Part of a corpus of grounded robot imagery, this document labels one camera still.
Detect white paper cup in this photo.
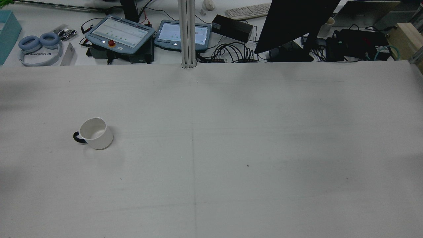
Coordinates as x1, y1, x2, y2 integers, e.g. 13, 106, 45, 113
318, 17, 335, 38

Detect black power adapter box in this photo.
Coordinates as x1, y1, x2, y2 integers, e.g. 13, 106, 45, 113
211, 14, 254, 43

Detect blue-grey teach pendant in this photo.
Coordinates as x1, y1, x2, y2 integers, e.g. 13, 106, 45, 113
154, 20, 212, 52

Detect white keyboard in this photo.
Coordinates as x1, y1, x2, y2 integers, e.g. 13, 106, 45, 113
225, 3, 272, 20

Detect black computer monitor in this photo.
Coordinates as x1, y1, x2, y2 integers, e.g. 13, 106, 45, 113
254, 0, 341, 62

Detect teach pendant with red button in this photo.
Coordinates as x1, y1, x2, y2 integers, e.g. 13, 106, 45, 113
85, 15, 156, 55

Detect black monitor stand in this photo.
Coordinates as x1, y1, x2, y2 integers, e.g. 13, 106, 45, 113
120, 0, 140, 23

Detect white card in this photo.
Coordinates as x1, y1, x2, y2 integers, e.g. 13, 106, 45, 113
60, 42, 76, 66

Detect black electronics box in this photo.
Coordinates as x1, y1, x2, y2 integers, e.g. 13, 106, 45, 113
326, 29, 391, 62

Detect clear bag with parts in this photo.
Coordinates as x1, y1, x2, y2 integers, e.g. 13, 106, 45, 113
53, 24, 78, 42

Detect light blue headphones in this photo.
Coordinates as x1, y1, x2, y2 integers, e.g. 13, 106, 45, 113
18, 32, 64, 67

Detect wooden box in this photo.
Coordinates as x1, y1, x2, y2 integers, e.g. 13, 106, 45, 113
387, 22, 423, 74

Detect teal storage box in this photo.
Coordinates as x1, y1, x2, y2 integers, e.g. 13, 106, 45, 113
0, 10, 22, 65

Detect black cable bundle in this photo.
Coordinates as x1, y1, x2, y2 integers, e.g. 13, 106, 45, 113
197, 41, 261, 63

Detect aluminium profile post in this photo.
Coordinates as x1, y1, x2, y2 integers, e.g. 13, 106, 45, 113
177, 0, 198, 69

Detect white mug with black handle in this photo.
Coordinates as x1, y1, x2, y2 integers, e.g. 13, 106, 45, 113
73, 117, 114, 150

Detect teal cable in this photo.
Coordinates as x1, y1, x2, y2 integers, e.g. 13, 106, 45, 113
374, 45, 401, 61

